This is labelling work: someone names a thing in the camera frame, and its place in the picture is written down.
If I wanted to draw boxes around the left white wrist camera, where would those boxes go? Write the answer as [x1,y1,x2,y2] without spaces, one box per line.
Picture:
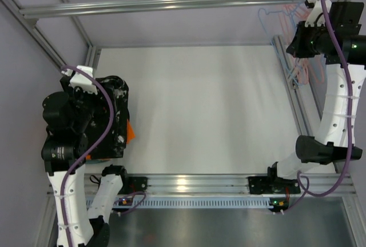
[61,65,97,94]

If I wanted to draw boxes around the orange cloth pile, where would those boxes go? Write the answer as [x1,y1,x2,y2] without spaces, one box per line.
[86,118,136,163]

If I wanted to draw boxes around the pink wire hanger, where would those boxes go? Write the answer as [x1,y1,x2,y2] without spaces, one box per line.
[297,0,337,83]
[278,3,309,85]

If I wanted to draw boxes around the light blue wire hanger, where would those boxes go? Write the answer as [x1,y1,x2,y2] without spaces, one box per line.
[257,0,305,87]

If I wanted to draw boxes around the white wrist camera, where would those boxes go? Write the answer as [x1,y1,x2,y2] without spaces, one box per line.
[61,65,97,94]
[305,0,325,27]

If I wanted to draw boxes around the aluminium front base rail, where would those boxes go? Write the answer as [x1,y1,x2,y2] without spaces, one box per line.
[81,173,356,197]

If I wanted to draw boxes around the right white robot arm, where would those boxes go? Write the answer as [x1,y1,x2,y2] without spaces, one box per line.
[268,0,365,184]

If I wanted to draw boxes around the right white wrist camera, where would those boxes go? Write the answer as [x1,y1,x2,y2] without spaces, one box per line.
[305,0,325,27]

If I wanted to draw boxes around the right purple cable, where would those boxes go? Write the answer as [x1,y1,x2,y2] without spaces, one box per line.
[296,0,357,199]

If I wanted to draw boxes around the white slotted cable duct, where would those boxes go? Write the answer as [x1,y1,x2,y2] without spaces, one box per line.
[85,196,275,209]

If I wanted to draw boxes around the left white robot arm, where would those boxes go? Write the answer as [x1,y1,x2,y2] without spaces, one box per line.
[41,75,129,246]

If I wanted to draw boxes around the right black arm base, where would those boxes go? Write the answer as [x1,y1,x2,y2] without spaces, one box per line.
[248,176,301,195]

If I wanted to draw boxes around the black white patterned trousers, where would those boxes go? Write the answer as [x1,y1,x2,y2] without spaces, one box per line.
[82,74,131,160]

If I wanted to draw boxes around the aluminium hanging rail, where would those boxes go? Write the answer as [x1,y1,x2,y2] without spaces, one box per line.
[19,0,313,19]

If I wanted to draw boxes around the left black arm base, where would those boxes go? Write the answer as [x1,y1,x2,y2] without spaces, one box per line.
[119,176,148,195]

